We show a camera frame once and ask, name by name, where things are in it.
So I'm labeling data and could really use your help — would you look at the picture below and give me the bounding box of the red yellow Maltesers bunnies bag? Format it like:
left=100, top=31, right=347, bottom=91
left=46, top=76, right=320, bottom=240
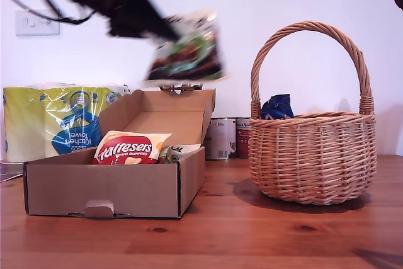
left=93, top=130, right=173, bottom=165

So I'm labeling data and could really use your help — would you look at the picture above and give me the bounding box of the red tin can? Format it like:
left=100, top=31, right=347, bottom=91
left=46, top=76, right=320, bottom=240
left=235, top=118, right=253, bottom=159

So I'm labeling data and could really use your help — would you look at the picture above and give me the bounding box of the white tin can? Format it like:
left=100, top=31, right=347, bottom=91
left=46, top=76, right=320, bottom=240
left=204, top=117, right=237, bottom=161

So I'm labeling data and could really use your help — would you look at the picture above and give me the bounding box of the white wall switch plate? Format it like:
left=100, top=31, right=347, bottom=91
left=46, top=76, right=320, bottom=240
left=14, top=9, right=60, bottom=37

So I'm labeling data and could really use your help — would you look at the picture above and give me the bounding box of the blue chocolate orange egg bag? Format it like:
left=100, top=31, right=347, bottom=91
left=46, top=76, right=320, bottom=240
left=260, top=93, right=295, bottom=120

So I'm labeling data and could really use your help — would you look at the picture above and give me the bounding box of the kitchen towel roll pack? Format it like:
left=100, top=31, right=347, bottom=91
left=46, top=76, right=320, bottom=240
left=3, top=82, right=132, bottom=162

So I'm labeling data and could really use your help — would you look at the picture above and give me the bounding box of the white green-print egg bag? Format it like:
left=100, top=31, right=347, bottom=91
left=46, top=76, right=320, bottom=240
left=157, top=143, right=202, bottom=164
left=143, top=9, right=230, bottom=86

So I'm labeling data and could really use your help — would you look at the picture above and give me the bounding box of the woven wicker basket with handle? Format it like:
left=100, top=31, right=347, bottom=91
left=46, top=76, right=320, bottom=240
left=248, top=21, right=378, bottom=206

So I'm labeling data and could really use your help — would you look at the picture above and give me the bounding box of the long black arm cable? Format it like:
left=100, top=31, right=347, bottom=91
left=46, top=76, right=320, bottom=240
left=0, top=0, right=97, bottom=26

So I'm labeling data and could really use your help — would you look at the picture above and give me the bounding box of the brown cardboard box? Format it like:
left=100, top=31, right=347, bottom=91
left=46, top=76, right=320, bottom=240
left=22, top=88, right=217, bottom=219

